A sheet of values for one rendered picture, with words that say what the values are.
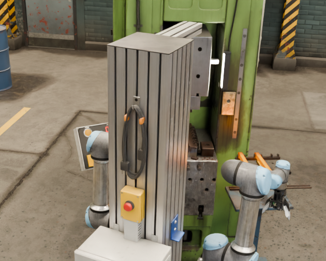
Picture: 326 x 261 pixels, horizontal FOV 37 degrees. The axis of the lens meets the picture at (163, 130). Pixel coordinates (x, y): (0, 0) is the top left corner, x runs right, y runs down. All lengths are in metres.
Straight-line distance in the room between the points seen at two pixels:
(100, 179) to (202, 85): 1.09
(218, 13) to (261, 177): 1.44
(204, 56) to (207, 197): 1.02
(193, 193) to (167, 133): 1.74
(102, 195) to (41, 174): 2.65
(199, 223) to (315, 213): 1.45
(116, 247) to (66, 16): 7.94
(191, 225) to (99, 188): 1.30
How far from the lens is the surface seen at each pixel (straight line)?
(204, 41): 3.17
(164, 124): 1.81
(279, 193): 2.71
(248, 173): 2.19
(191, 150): 3.43
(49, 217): 4.48
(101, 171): 2.50
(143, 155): 1.87
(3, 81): 7.59
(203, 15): 3.28
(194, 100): 3.29
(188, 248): 3.83
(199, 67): 3.22
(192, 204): 3.58
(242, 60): 3.40
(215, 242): 2.41
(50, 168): 5.27
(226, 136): 3.58
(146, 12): 3.26
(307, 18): 9.19
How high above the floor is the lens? 2.47
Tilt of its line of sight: 24 degrees down
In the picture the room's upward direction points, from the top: 2 degrees clockwise
